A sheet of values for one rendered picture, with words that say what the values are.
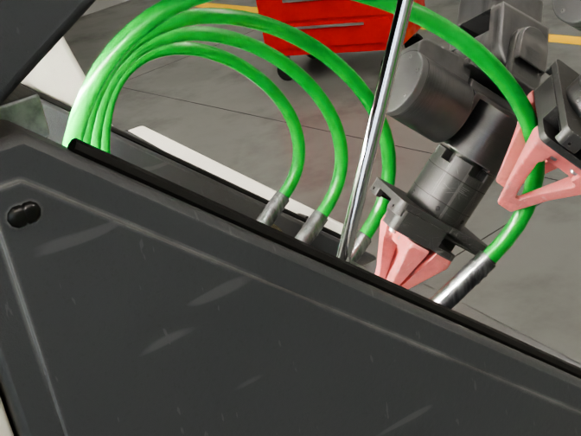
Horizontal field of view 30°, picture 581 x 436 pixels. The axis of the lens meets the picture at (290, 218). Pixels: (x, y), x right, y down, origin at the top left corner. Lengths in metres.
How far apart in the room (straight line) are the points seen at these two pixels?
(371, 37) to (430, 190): 4.28
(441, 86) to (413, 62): 0.03
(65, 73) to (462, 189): 0.47
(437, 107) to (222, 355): 0.44
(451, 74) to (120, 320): 0.50
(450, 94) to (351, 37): 4.34
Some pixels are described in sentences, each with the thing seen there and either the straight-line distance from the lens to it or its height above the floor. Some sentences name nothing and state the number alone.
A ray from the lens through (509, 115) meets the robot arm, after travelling 0.93.
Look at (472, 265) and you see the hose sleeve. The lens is 0.88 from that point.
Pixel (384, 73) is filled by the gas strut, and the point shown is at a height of 1.41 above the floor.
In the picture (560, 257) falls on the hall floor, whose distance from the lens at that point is 3.37.
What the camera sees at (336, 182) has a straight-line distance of 1.13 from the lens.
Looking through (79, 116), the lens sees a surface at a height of 1.35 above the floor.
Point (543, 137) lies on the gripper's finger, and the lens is 0.81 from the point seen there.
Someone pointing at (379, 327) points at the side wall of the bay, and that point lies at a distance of 0.55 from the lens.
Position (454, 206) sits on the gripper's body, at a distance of 0.93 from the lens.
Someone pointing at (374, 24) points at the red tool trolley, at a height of 0.27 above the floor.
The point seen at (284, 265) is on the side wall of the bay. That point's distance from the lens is 0.50.
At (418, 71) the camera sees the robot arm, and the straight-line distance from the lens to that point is 0.88.
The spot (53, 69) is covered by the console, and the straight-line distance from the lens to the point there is 1.18.
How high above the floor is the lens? 1.57
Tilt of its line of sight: 24 degrees down
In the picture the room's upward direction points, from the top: 12 degrees counter-clockwise
